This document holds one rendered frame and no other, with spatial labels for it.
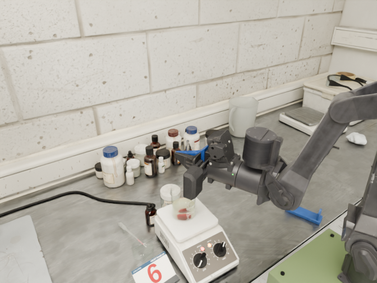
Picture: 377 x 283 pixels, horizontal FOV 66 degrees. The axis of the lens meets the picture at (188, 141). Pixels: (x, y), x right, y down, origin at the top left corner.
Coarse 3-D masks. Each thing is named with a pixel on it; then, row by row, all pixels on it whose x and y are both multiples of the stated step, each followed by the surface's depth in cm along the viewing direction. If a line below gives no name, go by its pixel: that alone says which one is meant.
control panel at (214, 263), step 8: (208, 240) 69; (216, 240) 69; (224, 240) 70; (192, 248) 66; (200, 248) 67; (208, 248) 67; (184, 256) 65; (192, 256) 66; (208, 256) 66; (216, 256) 67; (224, 256) 67; (232, 256) 68; (192, 264) 64; (208, 264) 65; (216, 264) 66; (224, 264) 66; (192, 272) 64; (200, 272) 64; (208, 272) 64; (200, 280) 63
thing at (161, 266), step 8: (152, 264) 66; (160, 264) 67; (168, 264) 68; (136, 272) 64; (144, 272) 65; (152, 272) 65; (160, 272) 66; (168, 272) 67; (136, 280) 63; (144, 280) 64; (152, 280) 65; (160, 280) 65
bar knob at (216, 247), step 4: (216, 244) 68; (220, 244) 68; (224, 244) 67; (216, 248) 68; (220, 248) 66; (224, 248) 68; (216, 252) 67; (220, 252) 66; (224, 252) 68; (220, 256) 67
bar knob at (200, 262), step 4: (204, 252) 65; (196, 256) 65; (200, 256) 65; (204, 256) 64; (196, 260) 65; (200, 260) 64; (204, 260) 65; (196, 264) 64; (200, 264) 63; (204, 264) 65
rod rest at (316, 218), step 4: (300, 208) 86; (304, 208) 86; (320, 208) 82; (292, 212) 85; (296, 212) 84; (300, 212) 84; (304, 212) 84; (308, 212) 84; (312, 212) 84; (320, 212) 82; (300, 216) 84; (304, 216) 83; (308, 216) 83; (312, 216) 83; (316, 216) 81; (320, 216) 83; (308, 220) 83; (312, 220) 82; (316, 220) 82; (320, 220) 82; (316, 224) 82
